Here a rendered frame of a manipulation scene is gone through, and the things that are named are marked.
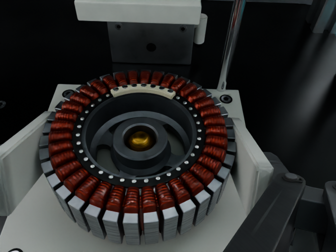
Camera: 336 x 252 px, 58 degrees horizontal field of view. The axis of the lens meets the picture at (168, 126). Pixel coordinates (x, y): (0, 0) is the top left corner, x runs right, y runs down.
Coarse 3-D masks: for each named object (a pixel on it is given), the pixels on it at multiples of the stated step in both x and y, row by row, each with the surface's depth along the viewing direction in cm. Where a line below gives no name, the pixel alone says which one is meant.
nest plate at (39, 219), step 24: (216, 96) 24; (48, 192) 18; (24, 216) 17; (48, 216) 18; (216, 216) 18; (240, 216) 18; (0, 240) 17; (24, 240) 17; (48, 240) 17; (72, 240) 17; (96, 240) 17; (144, 240) 17; (168, 240) 17; (192, 240) 17; (216, 240) 17
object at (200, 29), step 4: (200, 16) 27; (204, 16) 27; (200, 20) 26; (204, 20) 27; (196, 24) 27; (200, 24) 27; (204, 24) 27; (196, 28) 27; (200, 28) 27; (204, 28) 27; (196, 32) 27; (200, 32) 27; (204, 32) 28; (196, 36) 28; (200, 36) 28; (204, 36) 28; (196, 40) 28; (200, 40) 28; (196, 44) 29; (200, 44) 29
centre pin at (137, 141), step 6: (138, 132) 18; (144, 132) 18; (132, 138) 18; (138, 138) 18; (144, 138) 18; (150, 138) 18; (126, 144) 18; (132, 144) 18; (138, 144) 18; (144, 144) 18; (150, 144) 18; (138, 150) 18; (144, 150) 18
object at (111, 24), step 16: (112, 32) 26; (128, 32) 26; (144, 32) 26; (160, 32) 26; (176, 32) 26; (192, 32) 26; (112, 48) 28; (128, 48) 28; (144, 48) 28; (160, 48) 28; (176, 48) 28
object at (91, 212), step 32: (96, 96) 19; (128, 96) 20; (160, 96) 20; (192, 96) 19; (64, 128) 17; (96, 128) 19; (128, 128) 19; (160, 128) 19; (192, 128) 18; (224, 128) 17; (64, 160) 16; (96, 160) 19; (128, 160) 17; (160, 160) 18; (192, 160) 16; (224, 160) 16; (64, 192) 15; (96, 192) 14; (128, 192) 15; (160, 192) 15; (192, 192) 15; (96, 224) 15; (128, 224) 14; (160, 224) 16
